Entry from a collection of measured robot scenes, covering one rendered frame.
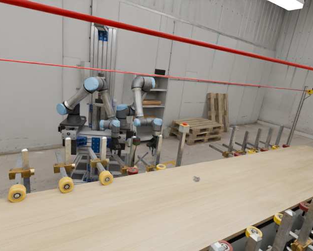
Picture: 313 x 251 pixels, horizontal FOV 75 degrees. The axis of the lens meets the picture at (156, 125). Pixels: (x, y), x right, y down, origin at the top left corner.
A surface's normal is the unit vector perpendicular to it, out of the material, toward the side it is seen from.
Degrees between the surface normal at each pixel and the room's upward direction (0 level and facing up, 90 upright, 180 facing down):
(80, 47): 90
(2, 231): 0
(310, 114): 90
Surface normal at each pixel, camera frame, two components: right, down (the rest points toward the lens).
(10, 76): 0.59, 0.29
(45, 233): 0.12, -0.95
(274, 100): -0.79, 0.07
